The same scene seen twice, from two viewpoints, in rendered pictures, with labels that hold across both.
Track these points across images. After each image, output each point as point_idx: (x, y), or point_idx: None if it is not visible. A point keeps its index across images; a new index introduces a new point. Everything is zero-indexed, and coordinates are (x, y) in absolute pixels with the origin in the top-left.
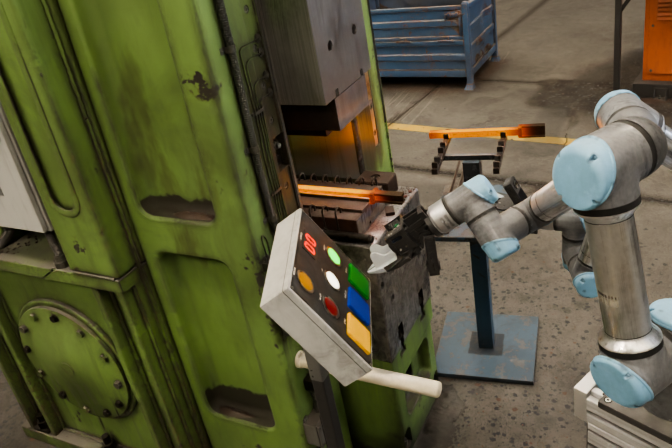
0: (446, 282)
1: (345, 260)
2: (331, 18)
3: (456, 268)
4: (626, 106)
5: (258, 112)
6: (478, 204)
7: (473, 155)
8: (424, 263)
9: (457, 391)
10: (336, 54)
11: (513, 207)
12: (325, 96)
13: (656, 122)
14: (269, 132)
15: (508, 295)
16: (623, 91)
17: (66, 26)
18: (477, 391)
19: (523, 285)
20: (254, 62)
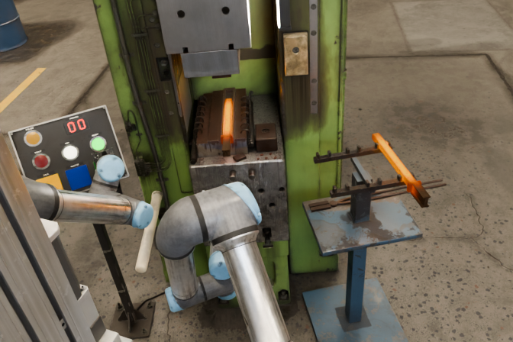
0: (417, 264)
1: (112, 152)
2: None
3: (440, 264)
4: (195, 197)
5: (137, 35)
6: (96, 172)
7: (360, 173)
8: (281, 214)
9: (294, 316)
10: (190, 22)
11: (117, 195)
12: (166, 47)
13: (187, 227)
14: (153, 52)
15: (429, 314)
16: (238, 189)
17: None
18: (300, 329)
19: (452, 321)
20: (143, 1)
